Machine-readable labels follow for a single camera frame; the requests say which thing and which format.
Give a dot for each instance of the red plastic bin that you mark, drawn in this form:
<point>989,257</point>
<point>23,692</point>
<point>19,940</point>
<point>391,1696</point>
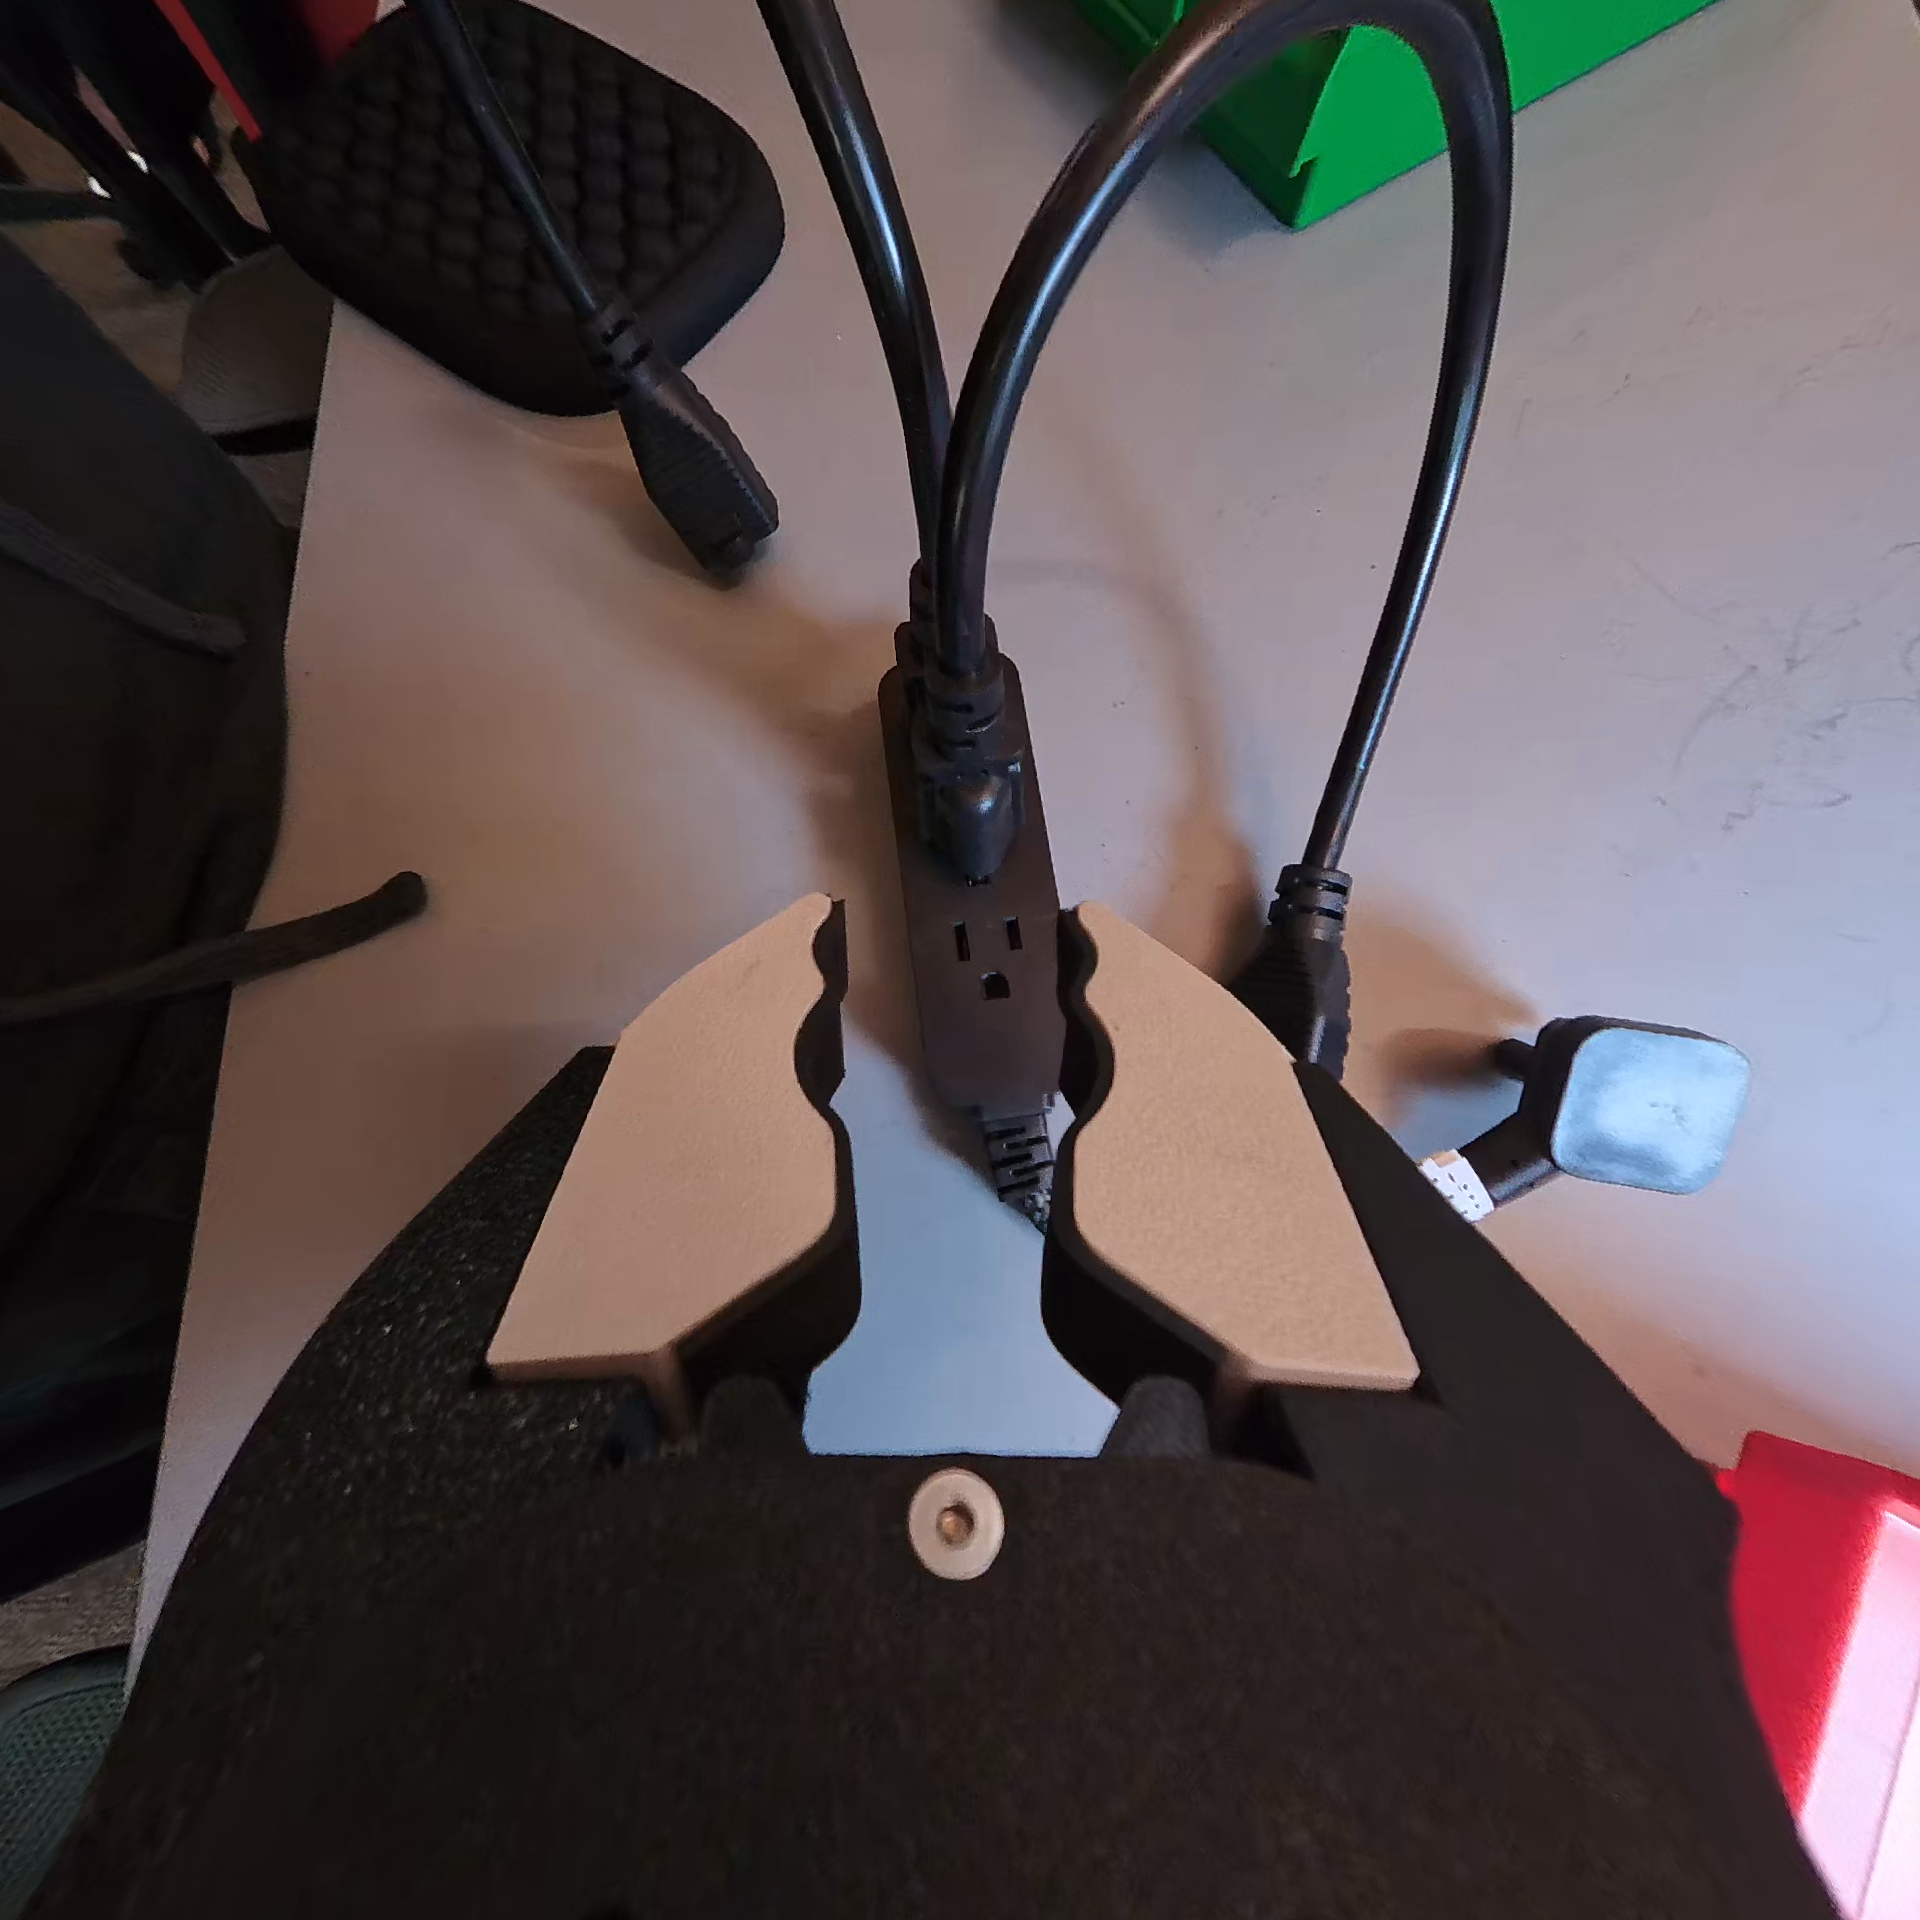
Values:
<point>1831,1650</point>

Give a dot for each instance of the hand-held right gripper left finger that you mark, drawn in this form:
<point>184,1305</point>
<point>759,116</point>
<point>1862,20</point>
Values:
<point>690,1171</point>

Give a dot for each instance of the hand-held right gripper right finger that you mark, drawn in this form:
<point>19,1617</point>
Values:
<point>1213,1189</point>

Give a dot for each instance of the green plastic bin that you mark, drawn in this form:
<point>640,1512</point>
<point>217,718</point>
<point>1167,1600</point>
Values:
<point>1424,87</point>

